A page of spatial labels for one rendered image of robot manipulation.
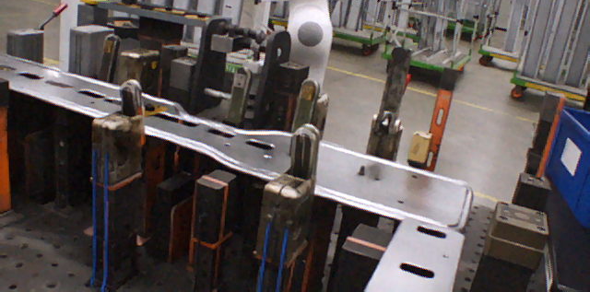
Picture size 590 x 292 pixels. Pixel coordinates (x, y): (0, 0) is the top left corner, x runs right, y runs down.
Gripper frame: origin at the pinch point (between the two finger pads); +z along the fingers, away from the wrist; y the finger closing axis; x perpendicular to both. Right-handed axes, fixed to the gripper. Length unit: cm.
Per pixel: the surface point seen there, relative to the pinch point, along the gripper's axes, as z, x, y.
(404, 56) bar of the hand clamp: -1, 84, -10
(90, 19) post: 8.3, -10.8, 6.3
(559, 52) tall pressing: 47, -54, -668
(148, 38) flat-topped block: 10.1, 10.2, -1.1
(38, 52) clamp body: 18.6, -15.5, 20.4
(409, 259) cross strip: 19, 108, 20
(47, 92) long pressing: 18.6, 23.1, 33.1
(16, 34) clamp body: 12.9, -15.1, 26.9
